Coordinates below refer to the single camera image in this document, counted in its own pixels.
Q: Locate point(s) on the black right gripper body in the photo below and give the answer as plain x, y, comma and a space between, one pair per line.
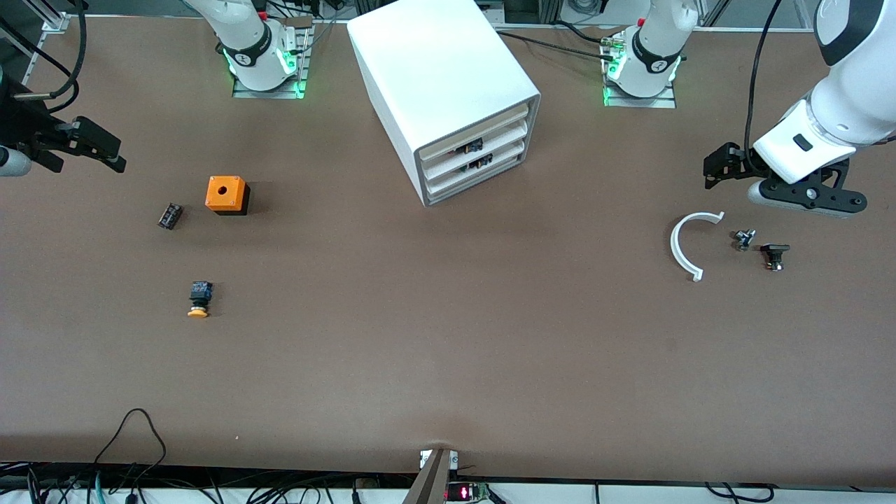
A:
26, 131

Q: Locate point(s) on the red mushroom push button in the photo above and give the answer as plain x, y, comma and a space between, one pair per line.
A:
469, 147

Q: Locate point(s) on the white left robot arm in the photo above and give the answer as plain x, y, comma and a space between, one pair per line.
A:
843, 105

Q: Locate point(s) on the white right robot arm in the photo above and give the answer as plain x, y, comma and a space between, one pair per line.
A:
245, 42

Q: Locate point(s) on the black push button part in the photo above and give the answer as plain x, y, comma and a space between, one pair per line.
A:
774, 255

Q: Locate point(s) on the yellow mushroom push button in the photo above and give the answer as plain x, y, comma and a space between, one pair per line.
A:
199, 297

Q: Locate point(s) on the small silver black component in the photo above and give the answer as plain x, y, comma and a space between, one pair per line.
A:
743, 239

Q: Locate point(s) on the small black contact block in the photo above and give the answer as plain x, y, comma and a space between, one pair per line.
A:
170, 216

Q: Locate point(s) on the white curved plastic arc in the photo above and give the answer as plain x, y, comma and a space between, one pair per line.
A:
676, 248

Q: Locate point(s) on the small device with red display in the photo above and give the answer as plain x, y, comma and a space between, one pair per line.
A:
465, 492

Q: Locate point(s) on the aluminium frame profile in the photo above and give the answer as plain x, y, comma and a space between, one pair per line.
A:
49, 28

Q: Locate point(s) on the orange button enclosure box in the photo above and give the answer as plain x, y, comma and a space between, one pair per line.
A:
225, 192

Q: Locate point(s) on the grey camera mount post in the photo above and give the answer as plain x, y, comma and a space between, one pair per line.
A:
430, 479

